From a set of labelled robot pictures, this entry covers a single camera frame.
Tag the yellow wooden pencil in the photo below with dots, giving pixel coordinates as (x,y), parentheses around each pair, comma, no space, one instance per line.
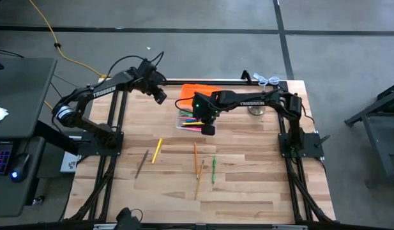
(199,179)

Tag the yellow highlighter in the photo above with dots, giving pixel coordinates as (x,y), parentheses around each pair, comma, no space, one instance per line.
(192,123)
(157,150)

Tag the desk caster wheel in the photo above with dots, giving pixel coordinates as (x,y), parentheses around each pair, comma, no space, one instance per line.
(39,200)

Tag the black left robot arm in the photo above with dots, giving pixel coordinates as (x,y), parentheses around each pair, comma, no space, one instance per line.
(104,91)

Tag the pink pencil with blue cap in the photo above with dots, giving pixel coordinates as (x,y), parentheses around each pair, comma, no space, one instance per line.
(187,118)

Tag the blue marker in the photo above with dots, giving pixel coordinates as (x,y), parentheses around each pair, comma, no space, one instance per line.
(190,121)

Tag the black computer desk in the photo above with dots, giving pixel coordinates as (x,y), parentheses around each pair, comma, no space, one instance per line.
(24,96)

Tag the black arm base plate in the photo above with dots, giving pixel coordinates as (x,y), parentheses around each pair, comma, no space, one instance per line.
(88,150)
(311,150)

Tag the silver desk bell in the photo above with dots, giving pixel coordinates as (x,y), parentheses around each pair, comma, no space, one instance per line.
(255,111)

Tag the orange plastic box lid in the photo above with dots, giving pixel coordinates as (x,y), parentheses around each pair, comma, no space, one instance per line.
(190,92)

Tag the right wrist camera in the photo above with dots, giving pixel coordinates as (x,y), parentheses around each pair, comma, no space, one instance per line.
(208,130)

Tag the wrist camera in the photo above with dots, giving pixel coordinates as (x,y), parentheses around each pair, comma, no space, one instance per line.
(160,96)
(208,130)

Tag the white printed box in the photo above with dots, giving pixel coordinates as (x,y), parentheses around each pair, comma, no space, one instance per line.
(69,163)

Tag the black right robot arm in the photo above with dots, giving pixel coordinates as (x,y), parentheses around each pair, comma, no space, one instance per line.
(251,103)

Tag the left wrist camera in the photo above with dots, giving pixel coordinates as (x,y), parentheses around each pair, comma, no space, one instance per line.
(160,96)

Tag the black side table frame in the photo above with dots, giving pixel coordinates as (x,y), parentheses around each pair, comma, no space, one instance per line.
(385,172)

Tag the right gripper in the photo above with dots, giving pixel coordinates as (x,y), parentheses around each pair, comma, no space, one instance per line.
(204,107)

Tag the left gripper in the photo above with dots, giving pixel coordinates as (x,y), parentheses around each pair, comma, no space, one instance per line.
(153,81)

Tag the pink highlighter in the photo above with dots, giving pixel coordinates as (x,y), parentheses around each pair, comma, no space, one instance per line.
(192,129)

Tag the grey pencil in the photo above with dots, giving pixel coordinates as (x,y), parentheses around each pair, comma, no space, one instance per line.
(141,164)

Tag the silver bracket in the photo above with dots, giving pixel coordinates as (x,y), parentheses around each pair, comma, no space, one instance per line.
(104,227)
(289,227)

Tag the green pen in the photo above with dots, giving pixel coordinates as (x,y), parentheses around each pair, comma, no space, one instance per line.
(214,169)

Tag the black aluminium table frame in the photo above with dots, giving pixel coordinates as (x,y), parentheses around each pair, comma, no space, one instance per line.
(216,82)

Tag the backlit keyboard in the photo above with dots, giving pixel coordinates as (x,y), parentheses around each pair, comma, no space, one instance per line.
(2,158)

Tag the orange pencil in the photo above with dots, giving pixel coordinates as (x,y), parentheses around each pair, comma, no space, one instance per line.
(196,159)

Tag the black computer mouse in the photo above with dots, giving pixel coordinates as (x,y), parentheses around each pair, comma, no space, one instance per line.
(20,166)

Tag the clear plastic supply box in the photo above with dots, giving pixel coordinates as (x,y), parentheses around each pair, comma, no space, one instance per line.
(179,123)

